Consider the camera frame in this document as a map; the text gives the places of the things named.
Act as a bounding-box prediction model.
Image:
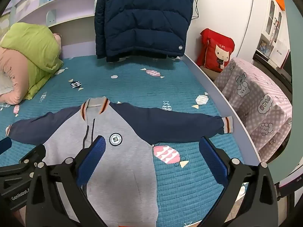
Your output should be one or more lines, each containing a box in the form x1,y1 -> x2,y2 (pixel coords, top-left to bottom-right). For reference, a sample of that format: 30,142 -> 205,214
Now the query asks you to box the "grey and navy jacket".
5,96 -> 235,227

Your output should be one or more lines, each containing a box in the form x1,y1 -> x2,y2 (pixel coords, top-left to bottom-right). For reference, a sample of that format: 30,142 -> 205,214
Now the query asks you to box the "navy puffer jacket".
94,0 -> 194,62

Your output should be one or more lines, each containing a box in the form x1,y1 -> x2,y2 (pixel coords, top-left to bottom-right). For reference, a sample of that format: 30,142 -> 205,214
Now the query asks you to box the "white cabinet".
245,0 -> 291,69

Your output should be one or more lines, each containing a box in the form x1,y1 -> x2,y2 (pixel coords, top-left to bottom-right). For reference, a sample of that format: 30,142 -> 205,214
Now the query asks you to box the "green blanket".
0,23 -> 64,100

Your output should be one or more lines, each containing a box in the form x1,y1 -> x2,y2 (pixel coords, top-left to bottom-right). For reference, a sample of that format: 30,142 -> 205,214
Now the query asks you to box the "red cat print cushion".
196,28 -> 235,73

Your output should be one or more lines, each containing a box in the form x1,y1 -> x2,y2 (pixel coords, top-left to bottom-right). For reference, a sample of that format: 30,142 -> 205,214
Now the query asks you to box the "white paper bag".
270,38 -> 291,69

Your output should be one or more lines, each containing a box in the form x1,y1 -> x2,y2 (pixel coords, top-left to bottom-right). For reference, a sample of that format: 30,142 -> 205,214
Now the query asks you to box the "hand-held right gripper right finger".
198,136 -> 278,227

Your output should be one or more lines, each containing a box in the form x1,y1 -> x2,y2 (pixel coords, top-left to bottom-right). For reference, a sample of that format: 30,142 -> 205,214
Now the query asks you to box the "teal candy print quilt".
0,54 -> 261,227

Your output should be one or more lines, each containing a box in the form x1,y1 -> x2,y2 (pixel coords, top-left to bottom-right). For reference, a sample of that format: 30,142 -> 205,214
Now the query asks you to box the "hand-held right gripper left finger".
26,135 -> 107,227

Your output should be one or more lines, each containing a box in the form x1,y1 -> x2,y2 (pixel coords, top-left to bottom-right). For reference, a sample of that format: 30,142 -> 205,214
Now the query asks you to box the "black monitor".
280,50 -> 293,76

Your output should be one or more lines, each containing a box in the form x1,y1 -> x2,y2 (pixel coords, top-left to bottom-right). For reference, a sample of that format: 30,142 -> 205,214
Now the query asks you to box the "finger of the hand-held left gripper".
0,137 -> 13,156
0,144 -> 47,195

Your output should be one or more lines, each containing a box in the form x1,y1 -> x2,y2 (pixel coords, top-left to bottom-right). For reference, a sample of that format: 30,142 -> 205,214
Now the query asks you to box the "white cloth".
0,72 -> 14,95

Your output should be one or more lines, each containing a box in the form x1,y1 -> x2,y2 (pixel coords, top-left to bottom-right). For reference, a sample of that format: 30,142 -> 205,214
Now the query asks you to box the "pink checkered cloth cover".
214,57 -> 293,158

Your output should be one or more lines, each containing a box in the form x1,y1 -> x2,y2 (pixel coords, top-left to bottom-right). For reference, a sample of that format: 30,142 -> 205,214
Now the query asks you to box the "black cable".
191,0 -> 200,20

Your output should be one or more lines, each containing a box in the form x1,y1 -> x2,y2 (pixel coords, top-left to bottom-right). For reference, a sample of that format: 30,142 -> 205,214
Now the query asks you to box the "lavender bed frame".
0,0 -> 263,165

